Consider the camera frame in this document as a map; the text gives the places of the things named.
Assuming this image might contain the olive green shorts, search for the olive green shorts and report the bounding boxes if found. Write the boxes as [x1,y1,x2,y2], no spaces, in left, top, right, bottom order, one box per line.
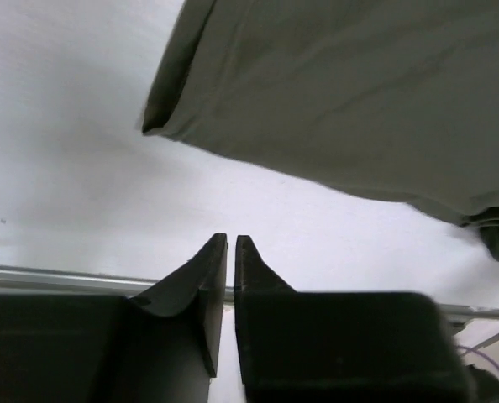
[141,1,499,261]

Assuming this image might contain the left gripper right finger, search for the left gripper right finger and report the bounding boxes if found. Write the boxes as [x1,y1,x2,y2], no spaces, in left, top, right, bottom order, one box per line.
[234,236,475,403]

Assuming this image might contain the front aluminium rail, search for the front aluminium rail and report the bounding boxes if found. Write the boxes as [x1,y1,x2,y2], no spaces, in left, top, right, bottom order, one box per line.
[0,265,499,321]

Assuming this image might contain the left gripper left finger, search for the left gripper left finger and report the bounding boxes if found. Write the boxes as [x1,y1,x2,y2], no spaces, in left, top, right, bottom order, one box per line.
[0,233,228,402]

